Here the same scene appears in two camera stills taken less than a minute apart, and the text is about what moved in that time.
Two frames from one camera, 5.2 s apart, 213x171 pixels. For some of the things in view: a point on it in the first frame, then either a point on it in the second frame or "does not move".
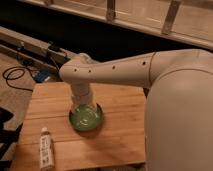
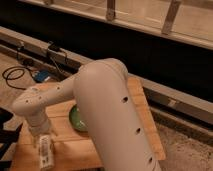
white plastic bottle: x=46 y=151 does not move
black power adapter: x=54 y=48 does not move
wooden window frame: x=187 y=20 does not move
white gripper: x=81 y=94 to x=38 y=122
